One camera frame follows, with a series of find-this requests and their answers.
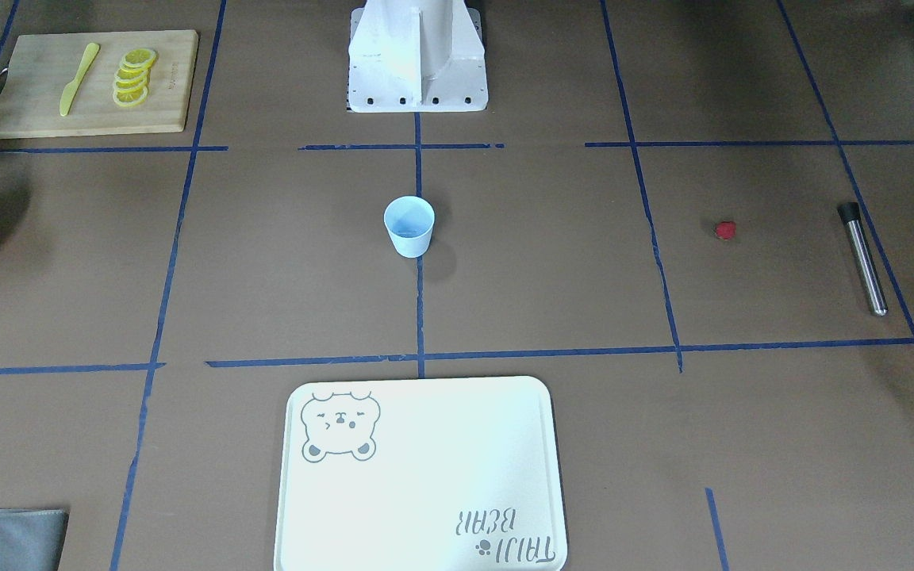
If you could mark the light blue plastic cup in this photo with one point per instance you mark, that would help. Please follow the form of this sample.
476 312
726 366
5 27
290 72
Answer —
409 221

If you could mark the cream bear serving tray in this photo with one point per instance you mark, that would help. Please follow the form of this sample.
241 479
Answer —
421 474

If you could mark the red strawberry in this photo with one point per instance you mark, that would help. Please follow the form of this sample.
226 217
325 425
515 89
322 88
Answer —
726 230

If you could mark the lemon slices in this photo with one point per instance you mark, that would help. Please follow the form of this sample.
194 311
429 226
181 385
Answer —
131 79

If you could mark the steel muddler black tip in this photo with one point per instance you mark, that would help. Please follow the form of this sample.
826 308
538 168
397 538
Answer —
850 216

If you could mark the yellow plastic knife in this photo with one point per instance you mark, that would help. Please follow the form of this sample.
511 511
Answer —
71 88

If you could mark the wooden cutting board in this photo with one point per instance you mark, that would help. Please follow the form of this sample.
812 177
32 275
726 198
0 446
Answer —
41 65

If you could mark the folded grey cloth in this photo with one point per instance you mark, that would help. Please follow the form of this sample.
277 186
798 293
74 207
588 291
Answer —
32 539

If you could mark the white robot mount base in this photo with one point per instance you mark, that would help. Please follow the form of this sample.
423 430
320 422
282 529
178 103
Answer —
416 57

